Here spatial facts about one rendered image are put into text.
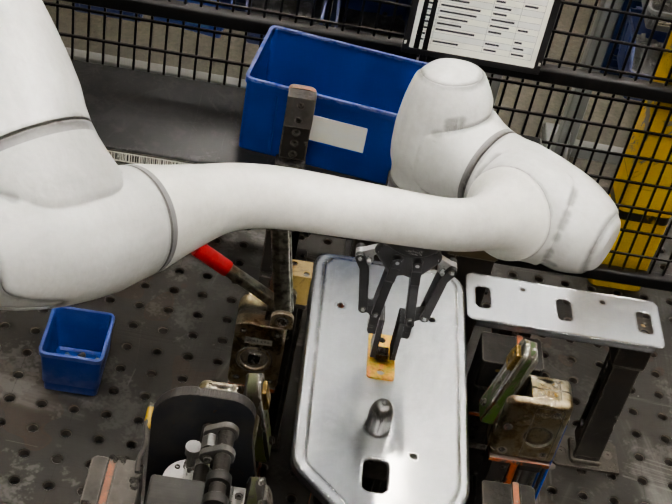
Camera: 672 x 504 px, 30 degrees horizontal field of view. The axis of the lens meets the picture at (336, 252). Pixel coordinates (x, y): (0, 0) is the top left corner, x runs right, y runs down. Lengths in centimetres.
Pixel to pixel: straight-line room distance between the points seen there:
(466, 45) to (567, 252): 75
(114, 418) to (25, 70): 103
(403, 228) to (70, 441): 85
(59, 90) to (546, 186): 54
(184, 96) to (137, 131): 13
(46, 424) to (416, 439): 62
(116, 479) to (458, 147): 52
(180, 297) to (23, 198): 119
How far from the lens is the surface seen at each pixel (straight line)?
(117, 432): 195
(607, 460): 208
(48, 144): 101
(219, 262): 159
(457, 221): 125
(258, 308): 165
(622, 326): 186
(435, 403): 165
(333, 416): 161
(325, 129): 189
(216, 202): 112
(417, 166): 142
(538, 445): 171
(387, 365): 168
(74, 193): 101
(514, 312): 182
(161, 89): 206
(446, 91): 138
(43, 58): 103
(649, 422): 218
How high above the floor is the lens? 219
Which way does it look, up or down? 40 degrees down
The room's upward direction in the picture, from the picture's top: 12 degrees clockwise
